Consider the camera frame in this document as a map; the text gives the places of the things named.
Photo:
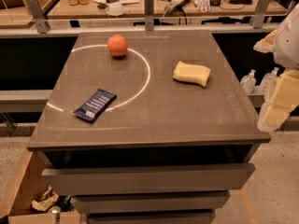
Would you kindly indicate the blue rxbar blueberry wrapper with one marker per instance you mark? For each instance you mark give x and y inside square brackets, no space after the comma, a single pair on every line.
[95,105]

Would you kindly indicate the plastic water bottle right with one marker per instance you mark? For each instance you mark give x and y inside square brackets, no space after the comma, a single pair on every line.
[266,79]

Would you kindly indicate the white bowl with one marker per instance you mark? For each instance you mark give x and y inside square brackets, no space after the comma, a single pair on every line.
[115,10]

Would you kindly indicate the metal bracket left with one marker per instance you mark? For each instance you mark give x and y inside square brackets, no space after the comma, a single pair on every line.
[41,23]

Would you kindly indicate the cardboard box with trash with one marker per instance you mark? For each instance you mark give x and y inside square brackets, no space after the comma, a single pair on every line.
[26,185]

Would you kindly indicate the metal bracket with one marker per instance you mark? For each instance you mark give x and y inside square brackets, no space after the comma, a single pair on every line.
[41,23]
[149,14]
[259,14]

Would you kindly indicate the grey drawer cabinet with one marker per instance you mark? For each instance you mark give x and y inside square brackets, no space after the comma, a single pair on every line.
[164,151]

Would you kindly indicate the small patterned box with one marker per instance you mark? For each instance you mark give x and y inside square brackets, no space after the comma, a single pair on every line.
[202,5]

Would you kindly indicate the metal bracket right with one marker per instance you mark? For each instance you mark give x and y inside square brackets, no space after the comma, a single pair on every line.
[259,14]

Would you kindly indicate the plastic water bottle left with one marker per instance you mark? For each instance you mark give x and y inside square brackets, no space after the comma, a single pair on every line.
[248,82]

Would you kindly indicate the yellow sponge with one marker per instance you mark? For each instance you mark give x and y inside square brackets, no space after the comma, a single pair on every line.
[191,73]

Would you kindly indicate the metal bracket middle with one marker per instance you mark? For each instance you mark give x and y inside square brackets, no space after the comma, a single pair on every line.
[149,14]

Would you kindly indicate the grey power strip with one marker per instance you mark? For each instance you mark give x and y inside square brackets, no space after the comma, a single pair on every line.
[173,5]

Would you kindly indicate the plastic water bottle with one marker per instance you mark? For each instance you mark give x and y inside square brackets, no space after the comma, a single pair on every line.
[248,82]
[266,79]

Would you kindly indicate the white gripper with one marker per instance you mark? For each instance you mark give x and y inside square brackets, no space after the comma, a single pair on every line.
[288,46]

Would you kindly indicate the orange fruit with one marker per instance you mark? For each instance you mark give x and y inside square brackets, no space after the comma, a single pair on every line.
[117,45]

